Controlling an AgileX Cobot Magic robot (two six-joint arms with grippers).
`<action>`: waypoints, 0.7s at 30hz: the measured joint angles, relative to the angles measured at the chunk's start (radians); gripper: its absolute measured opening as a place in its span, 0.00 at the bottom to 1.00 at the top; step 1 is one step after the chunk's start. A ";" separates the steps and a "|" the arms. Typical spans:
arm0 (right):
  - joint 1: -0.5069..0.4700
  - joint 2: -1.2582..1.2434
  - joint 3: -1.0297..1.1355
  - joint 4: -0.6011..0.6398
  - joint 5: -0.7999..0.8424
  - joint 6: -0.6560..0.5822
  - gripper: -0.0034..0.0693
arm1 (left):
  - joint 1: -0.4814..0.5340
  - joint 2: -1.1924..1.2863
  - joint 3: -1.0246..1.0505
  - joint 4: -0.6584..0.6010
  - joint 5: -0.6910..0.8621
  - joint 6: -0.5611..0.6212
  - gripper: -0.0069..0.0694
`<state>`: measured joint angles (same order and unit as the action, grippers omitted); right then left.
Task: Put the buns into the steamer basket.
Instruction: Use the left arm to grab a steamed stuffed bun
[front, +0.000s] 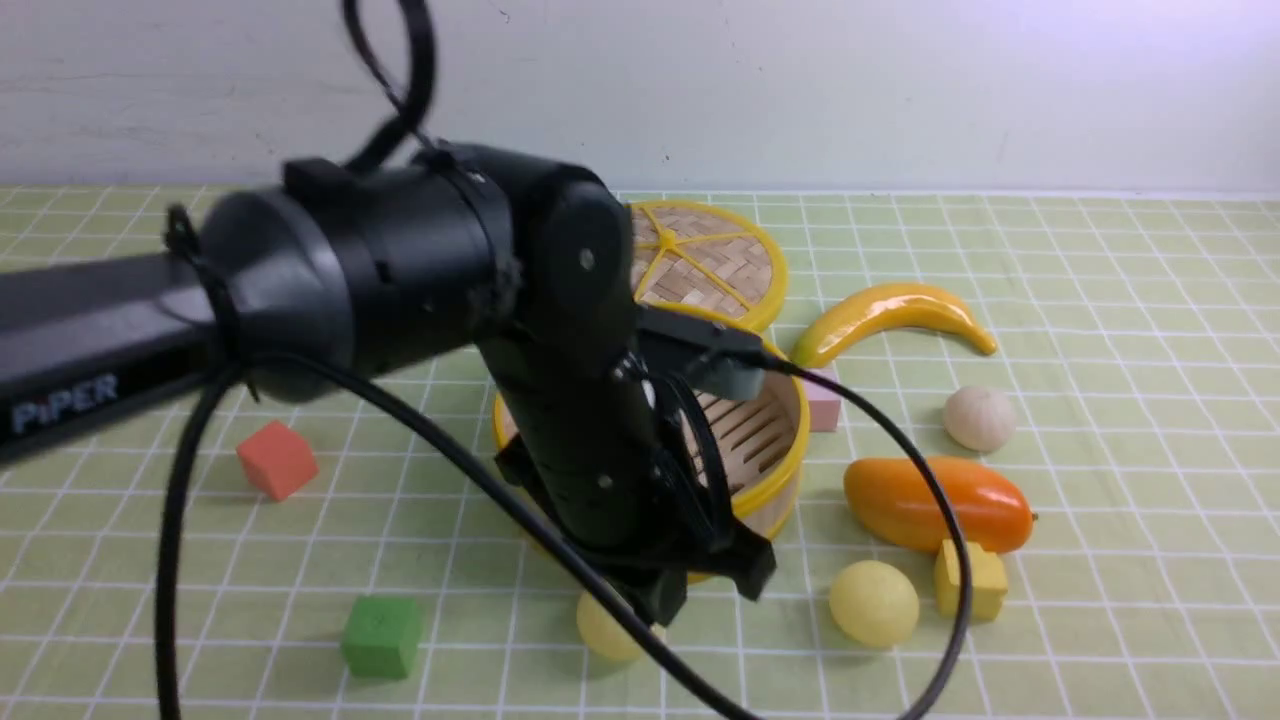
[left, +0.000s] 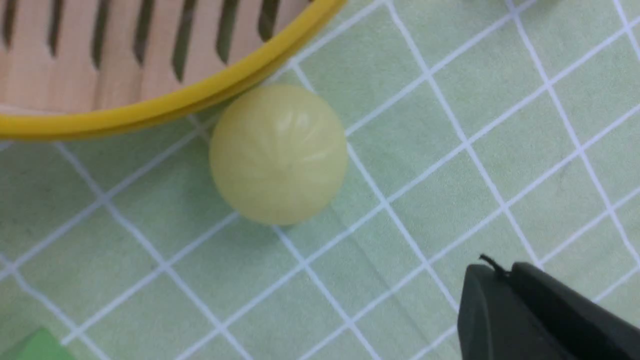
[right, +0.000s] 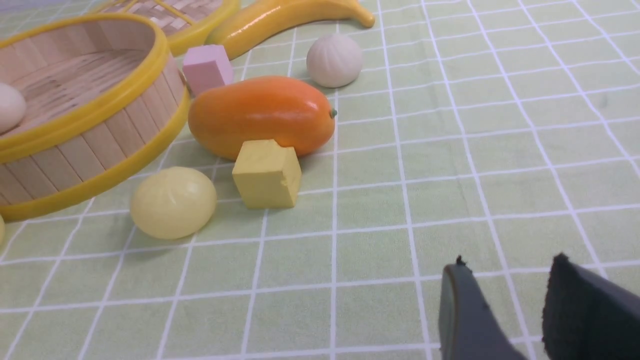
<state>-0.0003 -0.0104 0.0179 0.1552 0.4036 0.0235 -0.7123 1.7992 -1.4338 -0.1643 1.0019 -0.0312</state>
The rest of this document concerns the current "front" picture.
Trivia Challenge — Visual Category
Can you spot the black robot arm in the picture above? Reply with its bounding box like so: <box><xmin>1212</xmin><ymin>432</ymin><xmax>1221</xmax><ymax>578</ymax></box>
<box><xmin>1</xmin><ymin>145</ymin><xmax>776</xmax><ymax>625</ymax></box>

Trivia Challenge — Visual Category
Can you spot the woven bamboo steamer lid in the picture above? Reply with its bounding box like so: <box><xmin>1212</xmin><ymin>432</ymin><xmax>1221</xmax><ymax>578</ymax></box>
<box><xmin>630</xmin><ymin>200</ymin><xmax>788</xmax><ymax>331</ymax></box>

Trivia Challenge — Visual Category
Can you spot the pink foam cube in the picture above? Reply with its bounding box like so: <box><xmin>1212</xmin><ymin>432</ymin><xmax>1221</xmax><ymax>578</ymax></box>
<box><xmin>803</xmin><ymin>379</ymin><xmax>844</xmax><ymax>433</ymax></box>

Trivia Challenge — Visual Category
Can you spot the red foam cube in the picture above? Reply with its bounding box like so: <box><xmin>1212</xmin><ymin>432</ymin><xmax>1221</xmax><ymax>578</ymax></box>
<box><xmin>236</xmin><ymin>420</ymin><xmax>319</xmax><ymax>502</ymax></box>

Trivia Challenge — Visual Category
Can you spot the orange toy mango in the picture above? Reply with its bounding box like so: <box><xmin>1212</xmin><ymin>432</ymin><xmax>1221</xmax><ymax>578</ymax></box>
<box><xmin>844</xmin><ymin>457</ymin><xmax>1038</xmax><ymax>555</ymax></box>

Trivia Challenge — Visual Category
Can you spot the pale yellow bun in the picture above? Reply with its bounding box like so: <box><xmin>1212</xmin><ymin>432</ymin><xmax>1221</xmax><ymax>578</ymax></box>
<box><xmin>828</xmin><ymin>560</ymin><xmax>920</xmax><ymax>650</ymax></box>
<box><xmin>575</xmin><ymin>591</ymin><xmax>646</xmax><ymax>664</ymax></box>

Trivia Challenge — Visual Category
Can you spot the bamboo steamer tray yellow rim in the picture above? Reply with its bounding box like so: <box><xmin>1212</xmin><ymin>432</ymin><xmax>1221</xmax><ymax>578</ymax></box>
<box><xmin>479</xmin><ymin>304</ymin><xmax>810</xmax><ymax>541</ymax></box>

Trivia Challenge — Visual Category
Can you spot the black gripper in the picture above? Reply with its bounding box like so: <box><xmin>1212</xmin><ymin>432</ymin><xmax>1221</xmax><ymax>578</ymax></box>
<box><xmin>495</xmin><ymin>439</ymin><xmax>777</xmax><ymax>625</ymax></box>

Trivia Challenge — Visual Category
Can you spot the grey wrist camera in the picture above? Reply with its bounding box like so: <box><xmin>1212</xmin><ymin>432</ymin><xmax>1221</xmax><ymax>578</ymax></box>
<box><xmin>636</xmin><ymin>304</ymin><xmax>765</xmax><ymax>402</ymax></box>

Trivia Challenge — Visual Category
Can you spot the yellow foam cube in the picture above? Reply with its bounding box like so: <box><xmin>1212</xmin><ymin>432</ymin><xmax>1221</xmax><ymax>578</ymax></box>
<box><xmin>933</xmin><ymin>539</ymin><xmax>1009</xmax><ymax>623</ymax></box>

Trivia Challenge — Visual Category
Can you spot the green foam cube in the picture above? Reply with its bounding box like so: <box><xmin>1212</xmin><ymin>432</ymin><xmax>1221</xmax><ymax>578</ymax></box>
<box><xmin>340</xmin><ymin>594</ymin><xmax>422</xmax><ymax>680</ymax></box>

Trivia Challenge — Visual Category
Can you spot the black cable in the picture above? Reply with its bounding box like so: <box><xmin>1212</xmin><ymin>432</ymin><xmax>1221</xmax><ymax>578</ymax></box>
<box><xmin>155</xmin><ymin>0</ymin><xmax>975</xmax><ymax>720</ymax></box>

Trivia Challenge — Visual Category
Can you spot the white bun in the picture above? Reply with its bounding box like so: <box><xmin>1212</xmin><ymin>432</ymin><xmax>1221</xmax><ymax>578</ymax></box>
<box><xmin>942</xmin><ymin>386</ymin><xmax>1018</xmax><ymax>454</ymax></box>

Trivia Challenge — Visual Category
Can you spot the yellow plastic banana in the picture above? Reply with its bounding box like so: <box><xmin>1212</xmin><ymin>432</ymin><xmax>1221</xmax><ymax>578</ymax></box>
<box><xmin>788</xmin><ymin>283</ymin><xmax>998</xmax><ymax>368</ymax></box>

